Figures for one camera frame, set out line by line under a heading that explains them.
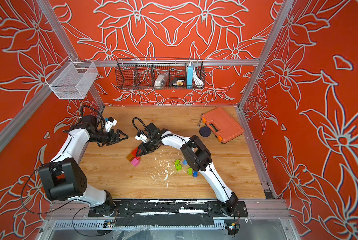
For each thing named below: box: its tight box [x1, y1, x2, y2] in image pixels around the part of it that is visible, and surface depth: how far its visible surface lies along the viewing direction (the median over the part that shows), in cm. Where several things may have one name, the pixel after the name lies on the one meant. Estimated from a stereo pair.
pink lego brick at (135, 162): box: [131, 157, 140, 167], surface depth 89 cm
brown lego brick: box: [126, 153, 135, 162], surface depth 92 cm
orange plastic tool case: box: [201, 107, 245, 144], surface depth 104 cm
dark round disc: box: [199, 126, 211, 138], surface depth 106 cm
